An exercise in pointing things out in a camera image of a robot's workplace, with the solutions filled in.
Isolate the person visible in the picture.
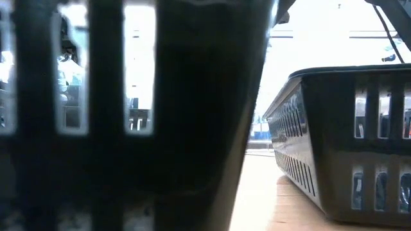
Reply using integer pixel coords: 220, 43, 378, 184
57, 15, 88, 105

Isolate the black slotted plastic basket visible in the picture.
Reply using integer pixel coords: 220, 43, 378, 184
0, 0, 296, 231
262, 63, 411, 227

